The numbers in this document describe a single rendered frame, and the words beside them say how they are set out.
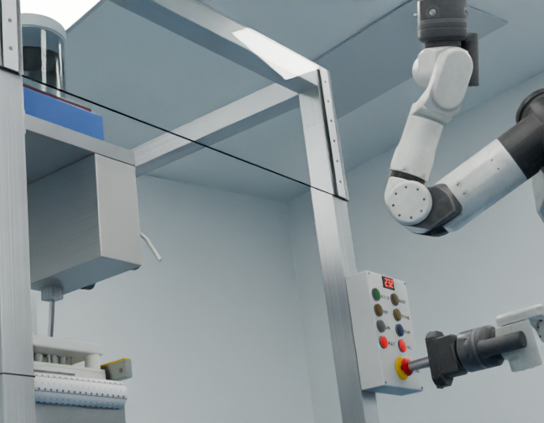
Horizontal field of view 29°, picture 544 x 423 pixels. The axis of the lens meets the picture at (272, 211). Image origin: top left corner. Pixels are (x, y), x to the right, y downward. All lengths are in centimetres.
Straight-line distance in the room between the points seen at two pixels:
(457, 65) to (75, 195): 73
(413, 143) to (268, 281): 476
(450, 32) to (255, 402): 458
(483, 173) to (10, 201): 79
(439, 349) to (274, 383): 416
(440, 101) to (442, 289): 409
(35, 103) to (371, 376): 93
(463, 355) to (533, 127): 61
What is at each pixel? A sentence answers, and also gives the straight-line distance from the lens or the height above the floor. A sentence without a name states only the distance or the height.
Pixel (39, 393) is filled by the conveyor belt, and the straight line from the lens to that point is 174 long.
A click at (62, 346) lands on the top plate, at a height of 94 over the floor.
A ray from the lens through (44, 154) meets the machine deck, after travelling 195.
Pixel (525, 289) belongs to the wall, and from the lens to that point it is 558.
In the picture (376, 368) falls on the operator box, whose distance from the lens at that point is 231.
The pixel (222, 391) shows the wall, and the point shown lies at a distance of 614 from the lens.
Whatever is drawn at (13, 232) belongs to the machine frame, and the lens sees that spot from 167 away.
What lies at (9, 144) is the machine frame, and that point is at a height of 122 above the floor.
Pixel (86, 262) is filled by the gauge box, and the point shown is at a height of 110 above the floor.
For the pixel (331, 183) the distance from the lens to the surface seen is 244.
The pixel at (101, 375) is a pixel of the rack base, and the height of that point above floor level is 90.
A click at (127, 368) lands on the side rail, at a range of 188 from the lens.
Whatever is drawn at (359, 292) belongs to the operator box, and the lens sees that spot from 235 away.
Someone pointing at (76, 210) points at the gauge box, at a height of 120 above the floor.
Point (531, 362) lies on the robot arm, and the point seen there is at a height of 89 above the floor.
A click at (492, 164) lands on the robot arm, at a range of 184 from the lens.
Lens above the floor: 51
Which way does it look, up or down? 20 degrees up
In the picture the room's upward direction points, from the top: 7 degrees counter-clockwise
